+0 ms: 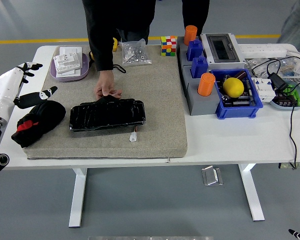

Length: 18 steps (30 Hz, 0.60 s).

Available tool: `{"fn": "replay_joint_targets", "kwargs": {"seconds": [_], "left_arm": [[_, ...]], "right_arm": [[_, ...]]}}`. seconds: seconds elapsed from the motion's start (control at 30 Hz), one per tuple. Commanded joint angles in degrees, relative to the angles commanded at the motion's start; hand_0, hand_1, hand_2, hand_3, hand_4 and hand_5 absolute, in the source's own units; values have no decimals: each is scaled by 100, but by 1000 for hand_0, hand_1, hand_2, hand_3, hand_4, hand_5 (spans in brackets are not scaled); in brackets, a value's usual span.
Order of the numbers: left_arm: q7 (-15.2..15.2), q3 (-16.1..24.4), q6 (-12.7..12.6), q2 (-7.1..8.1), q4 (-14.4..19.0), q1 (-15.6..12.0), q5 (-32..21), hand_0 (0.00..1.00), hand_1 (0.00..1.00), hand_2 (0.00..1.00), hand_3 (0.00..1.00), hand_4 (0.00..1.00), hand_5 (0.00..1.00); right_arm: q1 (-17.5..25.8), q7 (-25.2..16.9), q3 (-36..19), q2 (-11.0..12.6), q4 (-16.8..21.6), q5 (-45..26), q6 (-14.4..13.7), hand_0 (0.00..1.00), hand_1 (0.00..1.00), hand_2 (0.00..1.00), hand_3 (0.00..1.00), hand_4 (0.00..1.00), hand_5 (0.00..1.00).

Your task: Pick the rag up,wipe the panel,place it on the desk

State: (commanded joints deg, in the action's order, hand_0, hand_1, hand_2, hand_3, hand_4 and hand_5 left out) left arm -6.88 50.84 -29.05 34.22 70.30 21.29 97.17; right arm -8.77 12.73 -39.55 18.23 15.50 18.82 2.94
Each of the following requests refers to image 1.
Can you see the person's right hand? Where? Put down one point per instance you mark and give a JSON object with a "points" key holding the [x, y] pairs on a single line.
{"points": [[105, 82]]}

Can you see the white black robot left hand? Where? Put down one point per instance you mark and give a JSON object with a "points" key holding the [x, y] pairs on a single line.
{"points": [[5, 85]]}

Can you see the black plastic-wrapped panel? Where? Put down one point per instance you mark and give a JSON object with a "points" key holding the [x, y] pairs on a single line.
{"points": [[107, 116]]}

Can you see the black rag with red patch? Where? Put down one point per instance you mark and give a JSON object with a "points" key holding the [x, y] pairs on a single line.
{"points": [[40, 117]]}

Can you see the person's right forearm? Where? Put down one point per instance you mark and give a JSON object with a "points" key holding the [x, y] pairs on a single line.
{"points": [[102, 55]]}

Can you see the purple oval tray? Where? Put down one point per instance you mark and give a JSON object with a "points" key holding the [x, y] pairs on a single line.
{"points": [[84, 67]]}

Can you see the clear bag of screws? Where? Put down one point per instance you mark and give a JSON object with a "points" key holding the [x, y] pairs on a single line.
{"points": [[135, 53]]}

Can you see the grey-brown mat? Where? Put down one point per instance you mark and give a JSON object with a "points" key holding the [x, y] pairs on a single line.
{"points": [[152, 100]]}

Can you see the white table leg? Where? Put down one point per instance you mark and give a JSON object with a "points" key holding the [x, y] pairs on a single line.
{"points": [[77, 200], [252, 195]]}

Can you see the under-table socket strip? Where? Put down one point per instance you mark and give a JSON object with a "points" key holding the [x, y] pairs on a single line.
{"points": [[285, 165]]}

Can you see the multicolour puzzle cube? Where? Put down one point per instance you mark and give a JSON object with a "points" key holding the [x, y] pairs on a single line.
{"points": [[168, 46]]}

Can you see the grey shape sorter base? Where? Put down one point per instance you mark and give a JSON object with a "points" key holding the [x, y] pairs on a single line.
{"points": [[202, 105], [181, 52]]}

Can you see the blue square block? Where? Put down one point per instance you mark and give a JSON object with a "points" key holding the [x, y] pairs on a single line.
{"points": [[194, 51], [199, 67]]}

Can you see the orange cylinder block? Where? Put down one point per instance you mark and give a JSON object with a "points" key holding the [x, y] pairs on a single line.
{"points": [[206, 85], [190, 35]]}

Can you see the steel ball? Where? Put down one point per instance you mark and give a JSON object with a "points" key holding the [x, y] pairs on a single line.
{"points": [[225, 99]]}

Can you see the grey distribution box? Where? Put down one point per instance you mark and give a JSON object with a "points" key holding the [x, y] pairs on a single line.
{"points": [[222, 48]]}

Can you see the yellow ball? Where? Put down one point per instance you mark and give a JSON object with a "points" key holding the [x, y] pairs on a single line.
{"points": [[233, 87]]}

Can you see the brown cylinder part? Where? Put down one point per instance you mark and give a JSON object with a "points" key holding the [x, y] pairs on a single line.
{"points": [[240, 74]]}

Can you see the blue plastic bin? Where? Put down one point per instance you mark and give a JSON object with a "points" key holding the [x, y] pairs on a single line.
{"points": [[237, 112]]}

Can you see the black terminal blocks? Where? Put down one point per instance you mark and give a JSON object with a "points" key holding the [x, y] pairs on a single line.
{"points": [[285, 101]]}

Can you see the green plastic parts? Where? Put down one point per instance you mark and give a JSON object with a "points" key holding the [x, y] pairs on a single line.
{"points": [[293, 93]]}

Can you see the white circuit breaker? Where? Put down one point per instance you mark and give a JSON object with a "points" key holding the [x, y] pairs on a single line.
{"points": [[263, 90]]}

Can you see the black power adapter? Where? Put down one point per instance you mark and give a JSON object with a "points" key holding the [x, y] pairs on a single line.
{"points": [[278, 81]]}

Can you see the clear bag of parts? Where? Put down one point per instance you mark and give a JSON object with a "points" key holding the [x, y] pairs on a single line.
{"points": [[263, 65]]}

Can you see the white power strip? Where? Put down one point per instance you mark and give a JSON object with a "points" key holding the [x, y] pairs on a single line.
{"points": [[262, 50]]}

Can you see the person in grey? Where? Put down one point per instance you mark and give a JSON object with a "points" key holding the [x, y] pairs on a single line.
{"points": [[297, 20]]}

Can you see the white switch plate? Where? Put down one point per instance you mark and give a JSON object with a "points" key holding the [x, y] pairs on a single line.
{"points": [[72, 73], [67, 50]]}

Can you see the white switch module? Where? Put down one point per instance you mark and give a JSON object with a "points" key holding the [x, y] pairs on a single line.
{"points": [[67, 62]]}

